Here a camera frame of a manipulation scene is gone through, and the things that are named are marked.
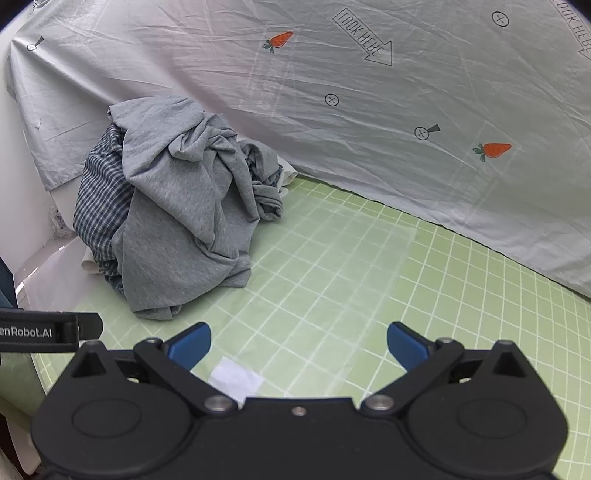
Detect grey garment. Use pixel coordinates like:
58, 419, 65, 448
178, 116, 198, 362
240, 143, 284, 222

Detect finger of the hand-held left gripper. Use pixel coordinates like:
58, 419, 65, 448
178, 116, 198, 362
74, 313, 103, 344

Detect grey carrot print sheet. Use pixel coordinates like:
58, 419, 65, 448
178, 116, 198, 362
7, 0, 591, 298

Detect green grid mat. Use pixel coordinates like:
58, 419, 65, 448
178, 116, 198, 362
32, 173, 591, 480

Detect white paper patch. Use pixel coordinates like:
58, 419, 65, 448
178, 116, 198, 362
209, 356, 265, 402

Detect white cloth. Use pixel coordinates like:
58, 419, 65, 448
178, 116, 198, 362
81, 157, 298, 278

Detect blue plaid shirt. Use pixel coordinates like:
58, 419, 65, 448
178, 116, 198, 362
74, 122, 139, 296

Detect grey sweatpants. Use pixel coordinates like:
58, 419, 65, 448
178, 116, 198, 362
106, 95, 284, 321

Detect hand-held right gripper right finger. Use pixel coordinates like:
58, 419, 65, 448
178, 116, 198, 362
360, 322, 539, 418

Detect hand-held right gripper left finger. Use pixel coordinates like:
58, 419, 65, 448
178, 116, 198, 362
62, 322, 241, 418

